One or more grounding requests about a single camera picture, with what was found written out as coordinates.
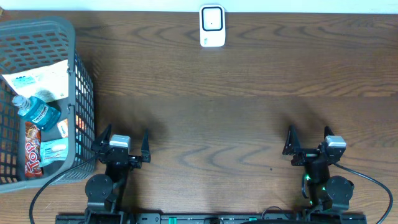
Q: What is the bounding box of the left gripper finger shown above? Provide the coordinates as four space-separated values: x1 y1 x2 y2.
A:
141 129 151 163
91 124 112 152

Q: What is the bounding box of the small orange tissue pack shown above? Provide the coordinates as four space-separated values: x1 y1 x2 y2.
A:
57 118 68 138

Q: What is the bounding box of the light blue wipes packet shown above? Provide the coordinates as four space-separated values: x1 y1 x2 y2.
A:
40 138 68 167

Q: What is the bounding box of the blue mouthwash bottle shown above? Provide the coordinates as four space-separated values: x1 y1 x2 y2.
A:
12 95 61 131

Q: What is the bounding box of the red Top chocolate bar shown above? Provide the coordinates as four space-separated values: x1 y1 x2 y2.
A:
24 121 43 177

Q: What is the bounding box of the white printed refill pouch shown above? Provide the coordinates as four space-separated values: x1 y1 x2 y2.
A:
2 60 69 103

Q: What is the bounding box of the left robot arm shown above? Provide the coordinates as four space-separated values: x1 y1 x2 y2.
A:
82 126 151 224

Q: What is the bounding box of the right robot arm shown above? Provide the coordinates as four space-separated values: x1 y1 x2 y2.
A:
282 125 354 221

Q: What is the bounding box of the white barcode scanner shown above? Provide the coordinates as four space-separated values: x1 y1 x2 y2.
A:
199 4 226 47

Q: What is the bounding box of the grey plastic mesh basket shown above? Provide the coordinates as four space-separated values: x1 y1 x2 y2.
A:
1 17 95 193

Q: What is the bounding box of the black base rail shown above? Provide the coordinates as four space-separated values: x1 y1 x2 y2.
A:
55 212 367 224

